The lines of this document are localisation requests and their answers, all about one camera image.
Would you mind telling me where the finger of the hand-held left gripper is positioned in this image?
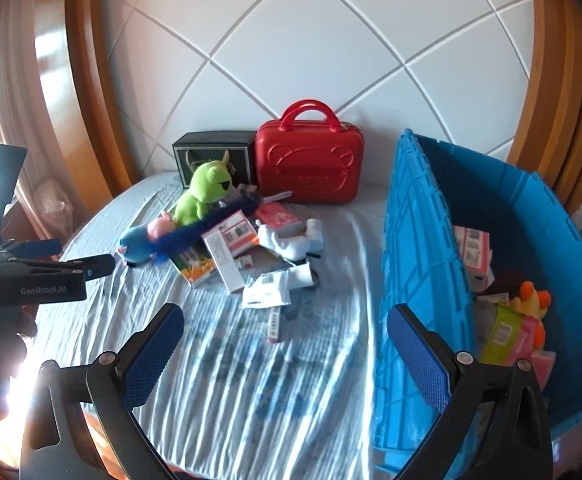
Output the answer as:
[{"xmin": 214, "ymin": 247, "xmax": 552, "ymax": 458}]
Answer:
[
  {"xmin": 46, "ymin": 253, "xmax": 116, "ymax": 281},
  {"xmin": 0, "ymin": 239, "xmax": 64, "ymax": 261}
]

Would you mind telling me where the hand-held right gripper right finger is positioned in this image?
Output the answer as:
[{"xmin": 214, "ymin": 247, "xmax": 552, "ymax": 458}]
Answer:
[{"xmin": 387, "ymin": 303, "xmax": 556, "ymax": 480}]

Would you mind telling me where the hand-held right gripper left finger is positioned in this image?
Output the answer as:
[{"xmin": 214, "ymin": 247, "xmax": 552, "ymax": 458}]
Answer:
[{"xmin": 20, "ymin": 302, "xmax": 186, "ymax": 480}]

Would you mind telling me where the pink pig plush toy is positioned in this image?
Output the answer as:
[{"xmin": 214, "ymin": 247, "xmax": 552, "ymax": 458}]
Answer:
[{"xmin": 117, "ymin": 211, "xmax": 176, "ymax": 267}]

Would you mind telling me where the dark blue fluffy duster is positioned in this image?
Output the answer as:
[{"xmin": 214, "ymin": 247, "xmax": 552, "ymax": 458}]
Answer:
[{"xmin": 156, "ymin": 191, "xmax": 292, "ymax": 261}]

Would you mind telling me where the blue plastic crate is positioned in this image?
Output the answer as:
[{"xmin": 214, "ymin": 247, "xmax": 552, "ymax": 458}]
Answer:
[{"xmin": 371, "ymin": 128, "xmax": 582, "ymax": 466}]

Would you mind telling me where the green frog plush toy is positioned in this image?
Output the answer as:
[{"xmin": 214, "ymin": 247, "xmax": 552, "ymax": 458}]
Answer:
[{"xmin": 172, "ymin": 150, "xmax": 236, "ymax": 226}]

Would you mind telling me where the green snack packet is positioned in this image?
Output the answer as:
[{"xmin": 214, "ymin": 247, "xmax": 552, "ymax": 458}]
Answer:
[{"xmin": 481, "ymin": 302, "xmax": 526, "ymax": 363}]

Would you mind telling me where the orange green flat box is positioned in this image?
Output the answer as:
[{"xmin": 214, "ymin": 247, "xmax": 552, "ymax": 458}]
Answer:
[{"xmin": 171, "ymin": 252, "xmax": 218, "ymax": 288}]

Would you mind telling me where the tall white pink carton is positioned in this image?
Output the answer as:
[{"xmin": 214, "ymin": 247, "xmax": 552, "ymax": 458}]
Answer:
[{"xmin": 202, "ymin": 232, "xmax": 246, "ymax": 293}]

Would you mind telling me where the pink snack packet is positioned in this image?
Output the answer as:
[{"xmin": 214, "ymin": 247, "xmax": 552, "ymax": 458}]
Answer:
[{"xmin": 513, "ymin": 325, "xmax": 556, "ymax": 391}]

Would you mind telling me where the pink white barcode box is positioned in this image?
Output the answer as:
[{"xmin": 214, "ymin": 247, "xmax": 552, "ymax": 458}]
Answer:
[{"xmin": 453, "ymin": 226, "xmax": 494, "ymax": 286}]

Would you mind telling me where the yellow orange plush toy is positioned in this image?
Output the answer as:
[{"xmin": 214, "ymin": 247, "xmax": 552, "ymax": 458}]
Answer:
[{"xmin": 508, "ymin": 281, "xmax": 552, "ymax": 351}]

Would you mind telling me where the black gift box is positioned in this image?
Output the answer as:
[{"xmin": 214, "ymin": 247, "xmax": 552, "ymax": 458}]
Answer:
[{"xmin": 172, "ymin": 130, "xmax": 258, "ymax": 188}]

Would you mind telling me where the beige curtain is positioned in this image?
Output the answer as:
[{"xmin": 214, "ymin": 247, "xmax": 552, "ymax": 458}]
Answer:
[{"xmin": 0, "ymin": 10, "xmax": 46, "ymax": 241}]

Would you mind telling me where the white plush toy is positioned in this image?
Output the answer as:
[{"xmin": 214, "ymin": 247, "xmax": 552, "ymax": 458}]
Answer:
[{"xmin": 257, "ymin": 219, "xmax": 324, "ymax": 262}]

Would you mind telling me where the pink tissue packet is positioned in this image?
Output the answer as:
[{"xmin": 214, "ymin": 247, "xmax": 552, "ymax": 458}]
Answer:
[{"xmin": 253, "ymin": 204, "xmax": 302, "ymax": 228}]

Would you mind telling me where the red hard-shell carry case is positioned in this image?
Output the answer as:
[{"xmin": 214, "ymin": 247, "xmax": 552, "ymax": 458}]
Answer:
[{"xmin": 255, "ymin": 100, "xmax": 365, "ymax": 205}]

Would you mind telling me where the wooden headboard frame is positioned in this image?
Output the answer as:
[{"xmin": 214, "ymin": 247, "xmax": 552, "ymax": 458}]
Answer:
[{"xmin": 31, "ymin": 0, "xmax": 582, "ymax": 221}]

